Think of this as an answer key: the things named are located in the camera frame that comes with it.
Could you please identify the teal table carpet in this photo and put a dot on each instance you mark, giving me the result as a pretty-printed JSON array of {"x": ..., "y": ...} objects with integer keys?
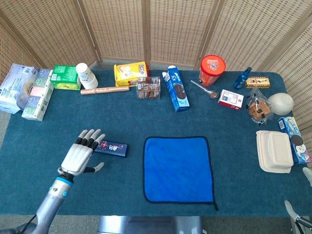
[{"x": 61, "y": 122}]

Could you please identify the brown paper wrapped roll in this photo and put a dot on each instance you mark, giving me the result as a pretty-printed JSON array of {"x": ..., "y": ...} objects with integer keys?
[{"x": 104, "y": 90}]

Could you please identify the clear bag of biscuits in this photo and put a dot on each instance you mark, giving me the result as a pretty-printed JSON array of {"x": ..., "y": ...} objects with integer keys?
[{"x": 259, "y": 108}]

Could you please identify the yellow brown small box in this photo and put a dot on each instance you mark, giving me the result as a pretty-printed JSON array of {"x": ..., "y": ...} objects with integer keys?
[{"x": 258, "y": 82}]

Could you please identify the wicker folding screen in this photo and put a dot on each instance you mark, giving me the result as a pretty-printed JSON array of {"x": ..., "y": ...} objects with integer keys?
[{"x": 117, "y": 29}]

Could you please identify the blue glasses case grey lining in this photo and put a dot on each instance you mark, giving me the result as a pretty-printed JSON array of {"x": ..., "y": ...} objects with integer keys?
[{"x": 112, "y": 148}]

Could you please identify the long blue cookie box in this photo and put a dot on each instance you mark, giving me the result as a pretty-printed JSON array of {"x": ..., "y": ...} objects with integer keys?
[{"x": 178, "y": 95}]

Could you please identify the blue cloth black trim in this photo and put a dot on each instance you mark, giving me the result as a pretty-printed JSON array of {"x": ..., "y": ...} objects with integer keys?
[{"x": 178, "y": 170}]

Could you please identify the white paper cup stack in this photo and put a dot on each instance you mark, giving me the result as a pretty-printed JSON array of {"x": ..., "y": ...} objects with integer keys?
[{"x": 86, "y": 75}]

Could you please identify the clear box brown cookies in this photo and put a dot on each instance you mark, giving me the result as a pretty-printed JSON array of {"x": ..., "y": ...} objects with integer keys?
[{"x": 148, "y": 89}]

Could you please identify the metal spoon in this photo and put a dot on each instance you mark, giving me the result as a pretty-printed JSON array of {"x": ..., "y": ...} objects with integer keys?
[{"x": 214, "y": 94}]

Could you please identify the yellow bread package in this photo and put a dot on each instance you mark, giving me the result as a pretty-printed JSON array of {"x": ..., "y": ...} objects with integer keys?
[{"x": 129, "y": 72}]

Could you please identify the green tissue pack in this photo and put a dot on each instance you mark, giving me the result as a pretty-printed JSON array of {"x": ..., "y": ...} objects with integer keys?
[{"x": 64, "y": 75}]

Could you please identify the blue spray bottle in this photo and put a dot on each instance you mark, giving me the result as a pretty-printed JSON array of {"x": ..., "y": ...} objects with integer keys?
[{"x": 241, "y": 79}]

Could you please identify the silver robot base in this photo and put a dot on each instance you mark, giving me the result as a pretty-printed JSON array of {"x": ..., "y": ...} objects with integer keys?
[{"x": 146, "y": 225}]

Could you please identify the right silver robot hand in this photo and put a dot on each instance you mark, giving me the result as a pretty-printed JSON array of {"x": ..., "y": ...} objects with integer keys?
[{"x": 291, "y": 209}]

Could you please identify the red white small box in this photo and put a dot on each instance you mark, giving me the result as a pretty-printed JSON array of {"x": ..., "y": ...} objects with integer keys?
[{"x": 230, "y": 100}]

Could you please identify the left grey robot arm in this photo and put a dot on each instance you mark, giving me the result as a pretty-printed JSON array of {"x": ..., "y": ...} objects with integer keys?
[{"x": 51, "y": 204}]

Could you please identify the beige takeout container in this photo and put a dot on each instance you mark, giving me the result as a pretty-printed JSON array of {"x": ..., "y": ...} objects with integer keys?
[{"x": 275, "y": 151}]

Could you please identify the blue cartoon cookie box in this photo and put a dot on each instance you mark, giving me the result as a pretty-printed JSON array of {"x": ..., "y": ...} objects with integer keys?
[{"x": 295, "y": 136}]

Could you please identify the pastel tissue multipack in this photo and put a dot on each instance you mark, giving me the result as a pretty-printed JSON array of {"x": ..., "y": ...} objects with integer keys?
[{"x": 36, "y": 102}]

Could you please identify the pale blue tissue bag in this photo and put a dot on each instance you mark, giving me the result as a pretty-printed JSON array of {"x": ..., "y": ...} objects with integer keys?
[{"x": 14, "y": 87}]

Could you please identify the orange instant noodle tub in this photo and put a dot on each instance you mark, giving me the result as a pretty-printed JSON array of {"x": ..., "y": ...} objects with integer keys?
[{"x": 212, "y": 65}]

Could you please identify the white upturned bowl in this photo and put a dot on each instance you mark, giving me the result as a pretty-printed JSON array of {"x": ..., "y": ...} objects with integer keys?
[{"x": 281, "y": 103}]

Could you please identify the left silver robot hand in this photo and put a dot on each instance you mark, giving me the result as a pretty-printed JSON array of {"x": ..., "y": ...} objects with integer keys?
[{"x": 75, "y": 158}]

